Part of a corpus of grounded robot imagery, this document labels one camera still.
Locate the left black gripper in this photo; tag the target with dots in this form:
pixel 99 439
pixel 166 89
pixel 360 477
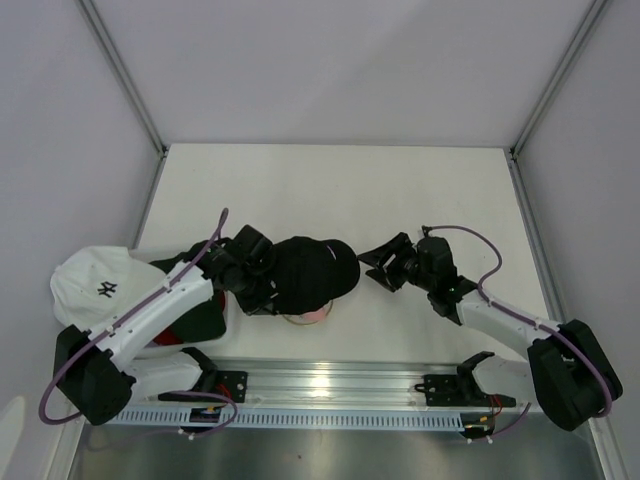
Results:
pixel 262 303

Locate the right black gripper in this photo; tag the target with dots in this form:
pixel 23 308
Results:
pixel 387 275

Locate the black baseball cap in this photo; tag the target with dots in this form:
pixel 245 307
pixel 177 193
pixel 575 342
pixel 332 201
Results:
pixel 309 273

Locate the white baseball cap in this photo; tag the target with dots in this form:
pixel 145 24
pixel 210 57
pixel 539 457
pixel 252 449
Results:
pixel 99 282

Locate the pink baseball cap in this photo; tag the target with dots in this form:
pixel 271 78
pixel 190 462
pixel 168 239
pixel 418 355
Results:
pixel 317 316

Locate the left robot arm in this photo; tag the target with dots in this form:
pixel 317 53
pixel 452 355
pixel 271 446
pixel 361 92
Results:
pixel 97 369

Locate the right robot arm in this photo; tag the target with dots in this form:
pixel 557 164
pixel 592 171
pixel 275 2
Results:
pixel 562 367

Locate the dark green baseball cap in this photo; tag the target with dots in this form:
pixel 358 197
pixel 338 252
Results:
pixel 166 265

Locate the white plastic basket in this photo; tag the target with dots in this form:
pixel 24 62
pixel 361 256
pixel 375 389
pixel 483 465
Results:
pixel 153 350

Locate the red baseball cap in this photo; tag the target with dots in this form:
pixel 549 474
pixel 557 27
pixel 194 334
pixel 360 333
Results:
pixel 203 322

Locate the aluminium mounting rail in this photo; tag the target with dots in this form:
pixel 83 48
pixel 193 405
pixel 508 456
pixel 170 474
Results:
pixel 340 385

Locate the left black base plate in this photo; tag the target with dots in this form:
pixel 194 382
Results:
pixel 228 383

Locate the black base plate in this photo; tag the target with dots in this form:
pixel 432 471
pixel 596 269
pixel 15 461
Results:
pixel 453 390
pixel 228 383

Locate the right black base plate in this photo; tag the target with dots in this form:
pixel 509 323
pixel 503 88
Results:
pixel 453 390

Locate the white slotted cable duct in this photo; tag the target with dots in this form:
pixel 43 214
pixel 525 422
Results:
pixel 192 417

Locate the left aluminium frame post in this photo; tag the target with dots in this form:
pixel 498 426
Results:
pixel 114 60

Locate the aluminium frame post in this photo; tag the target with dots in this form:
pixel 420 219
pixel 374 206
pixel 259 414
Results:
pixel 563 68
pixel 114 60

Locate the right aluminium frame post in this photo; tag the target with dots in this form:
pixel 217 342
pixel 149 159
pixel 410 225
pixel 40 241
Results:
pixel 563 68

